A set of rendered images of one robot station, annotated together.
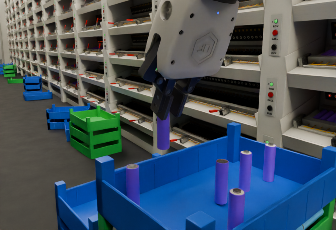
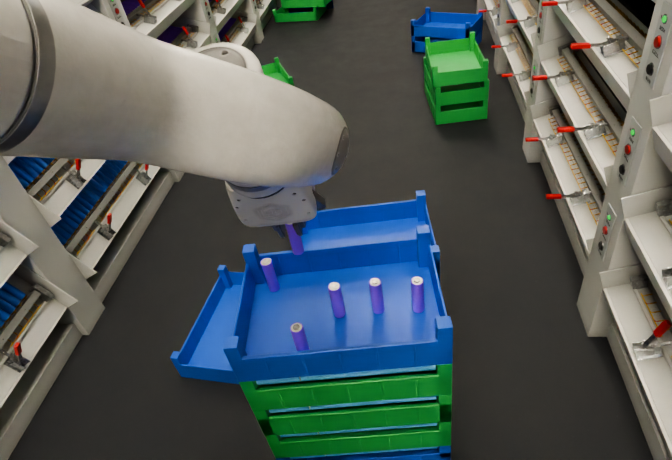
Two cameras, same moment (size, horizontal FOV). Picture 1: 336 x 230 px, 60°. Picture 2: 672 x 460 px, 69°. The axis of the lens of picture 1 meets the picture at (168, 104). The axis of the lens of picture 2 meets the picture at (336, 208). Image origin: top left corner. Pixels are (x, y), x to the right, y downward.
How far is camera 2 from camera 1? 0.58 m
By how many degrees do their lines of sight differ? 49
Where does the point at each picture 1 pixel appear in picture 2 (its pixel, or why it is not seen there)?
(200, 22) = (250, 202)
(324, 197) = (419, 359)
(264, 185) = (404, 313)
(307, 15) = not seen: outside the picture
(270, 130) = (616, 202)
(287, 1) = not seen: outside the picture
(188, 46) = (252, 213)
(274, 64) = (644, 100)
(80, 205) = (322, 228)
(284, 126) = (632, 208)
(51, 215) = (349, 199)
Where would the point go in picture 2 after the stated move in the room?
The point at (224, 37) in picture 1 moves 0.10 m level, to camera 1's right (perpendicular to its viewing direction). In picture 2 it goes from (293, 203) to (358, 231)
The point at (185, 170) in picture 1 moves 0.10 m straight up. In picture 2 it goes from (348, 262) to (341, 217)
